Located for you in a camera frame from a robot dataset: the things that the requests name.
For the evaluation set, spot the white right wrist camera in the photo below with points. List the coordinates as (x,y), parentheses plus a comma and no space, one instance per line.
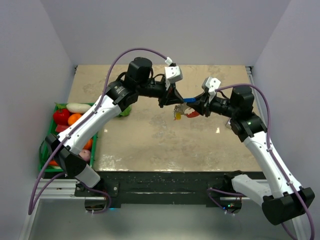
(210,85)

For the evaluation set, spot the red box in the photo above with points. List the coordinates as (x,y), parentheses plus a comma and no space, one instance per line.
(60,128)

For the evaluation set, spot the green plastic basket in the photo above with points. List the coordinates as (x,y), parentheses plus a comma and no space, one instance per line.
(44,153)

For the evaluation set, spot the green lettuce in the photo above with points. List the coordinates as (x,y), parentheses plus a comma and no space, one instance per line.
(126,112)

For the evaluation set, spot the orange toy carrot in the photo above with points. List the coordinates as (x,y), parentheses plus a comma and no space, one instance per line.
(53,163)

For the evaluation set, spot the key bunch with red carabiner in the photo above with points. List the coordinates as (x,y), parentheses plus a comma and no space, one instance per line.
(180,109)

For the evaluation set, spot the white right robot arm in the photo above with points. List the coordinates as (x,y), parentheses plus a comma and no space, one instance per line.
(285,198)

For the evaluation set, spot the orange toy pumpkin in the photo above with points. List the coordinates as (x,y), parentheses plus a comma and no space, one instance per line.
(88,145)

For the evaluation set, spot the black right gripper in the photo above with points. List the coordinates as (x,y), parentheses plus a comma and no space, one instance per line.
(199,106)

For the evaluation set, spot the red toy tomato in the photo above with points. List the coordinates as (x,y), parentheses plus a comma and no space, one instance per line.
(61,116)

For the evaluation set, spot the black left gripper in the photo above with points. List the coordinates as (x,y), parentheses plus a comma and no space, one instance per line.
(170,96)

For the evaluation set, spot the orange toy orange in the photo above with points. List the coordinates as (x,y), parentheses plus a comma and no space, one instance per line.
(73,118)

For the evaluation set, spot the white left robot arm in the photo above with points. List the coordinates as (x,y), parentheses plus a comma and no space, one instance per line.
(65,147)

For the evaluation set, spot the pink toy onion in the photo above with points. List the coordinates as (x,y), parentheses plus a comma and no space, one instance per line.
(85,155)

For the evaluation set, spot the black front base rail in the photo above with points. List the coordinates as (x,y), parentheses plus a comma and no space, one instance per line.
(166,188)

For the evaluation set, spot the white toy radish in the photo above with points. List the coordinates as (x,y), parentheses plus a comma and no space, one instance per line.
(77,108)

